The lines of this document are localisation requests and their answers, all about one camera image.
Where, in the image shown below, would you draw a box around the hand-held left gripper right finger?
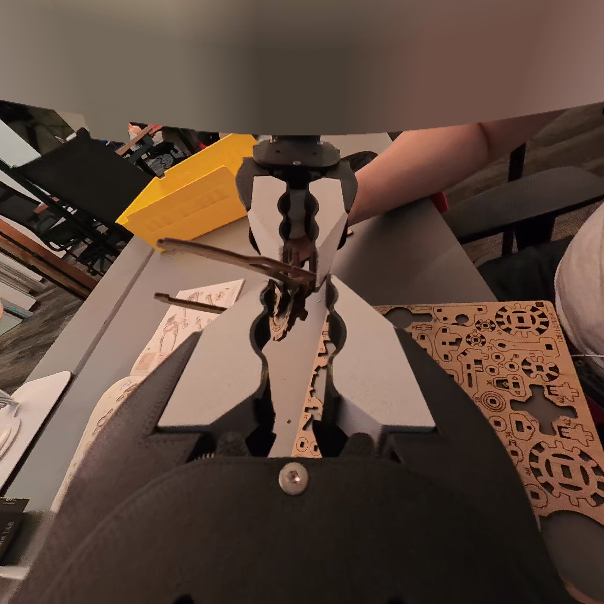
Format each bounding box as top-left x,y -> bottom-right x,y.
309,276 -> 439,457

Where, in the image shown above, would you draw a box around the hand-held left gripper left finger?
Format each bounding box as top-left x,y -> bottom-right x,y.
156,282 -> 279,457

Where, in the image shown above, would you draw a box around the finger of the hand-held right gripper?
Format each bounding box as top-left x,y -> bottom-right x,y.
248,176 -> 291,265
307,177 -> 351,289

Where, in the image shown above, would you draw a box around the long wooden arm part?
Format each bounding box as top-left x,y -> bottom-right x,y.
154,293 -> 228,315
157,237 -> 318,286

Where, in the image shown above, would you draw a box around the round wooden dial piece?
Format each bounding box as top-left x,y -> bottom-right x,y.
263,238 -> 318,341

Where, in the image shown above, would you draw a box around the person's right forearm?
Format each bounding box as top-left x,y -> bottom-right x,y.
348,112 -> 564,227

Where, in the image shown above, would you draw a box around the punched wooden parts sheet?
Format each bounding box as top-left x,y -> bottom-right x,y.
292,302 -> 604,528

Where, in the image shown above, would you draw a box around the black model kit box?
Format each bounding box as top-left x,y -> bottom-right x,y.
0,496 -> 30,567

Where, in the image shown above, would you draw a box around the illustrated instruction booklet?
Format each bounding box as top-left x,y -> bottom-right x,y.
56,278 -> 246,512

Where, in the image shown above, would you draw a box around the yellow plastic bin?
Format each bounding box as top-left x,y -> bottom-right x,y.
115,133 -> 259,249

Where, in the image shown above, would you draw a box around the white tablet corner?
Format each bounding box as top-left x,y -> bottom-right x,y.
0,371 -> 72,491

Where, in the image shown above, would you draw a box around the person's dark trousers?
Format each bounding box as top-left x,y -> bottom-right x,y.
478,236 -> 569,303

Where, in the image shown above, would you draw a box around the black chair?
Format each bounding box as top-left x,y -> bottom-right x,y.
14,126 -> 159,265

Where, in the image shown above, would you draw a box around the dark grey office chair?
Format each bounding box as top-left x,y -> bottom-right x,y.
443,166 -> 604,258

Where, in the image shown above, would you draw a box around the brown wooden beam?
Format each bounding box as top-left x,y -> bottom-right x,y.
0,217 -> 97,294

